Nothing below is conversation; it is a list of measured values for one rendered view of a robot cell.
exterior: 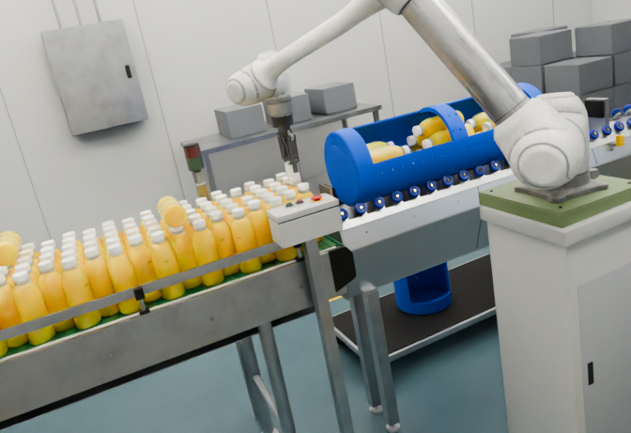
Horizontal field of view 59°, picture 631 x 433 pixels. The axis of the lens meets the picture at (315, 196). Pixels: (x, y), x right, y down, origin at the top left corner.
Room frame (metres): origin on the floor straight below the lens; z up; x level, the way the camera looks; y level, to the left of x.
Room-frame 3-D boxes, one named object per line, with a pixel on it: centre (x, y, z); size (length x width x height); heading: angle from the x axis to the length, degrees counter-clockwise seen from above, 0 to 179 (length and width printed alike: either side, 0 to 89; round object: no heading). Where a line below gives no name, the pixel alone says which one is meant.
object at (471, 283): (2.71, -0.71, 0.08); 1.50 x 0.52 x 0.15; 112
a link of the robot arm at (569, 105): (1.49, -0.68, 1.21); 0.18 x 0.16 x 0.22; 149
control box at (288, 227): (1.63, 0.04, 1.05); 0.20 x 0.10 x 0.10; 110
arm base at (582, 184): (1.51, -0.70, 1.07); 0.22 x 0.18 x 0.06; 106
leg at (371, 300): (1.93, -0.13, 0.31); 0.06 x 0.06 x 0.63; 20
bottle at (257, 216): (1.75, 0.20, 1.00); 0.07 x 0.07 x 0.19
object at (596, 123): (2.44, -1.30, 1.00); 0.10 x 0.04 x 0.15; 20
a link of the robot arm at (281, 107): (1.91, 0.06, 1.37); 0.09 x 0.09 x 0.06
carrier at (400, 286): (2.65, -0.45, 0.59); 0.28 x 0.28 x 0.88
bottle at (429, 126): (2.15, -0.52, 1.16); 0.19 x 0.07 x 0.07; 110
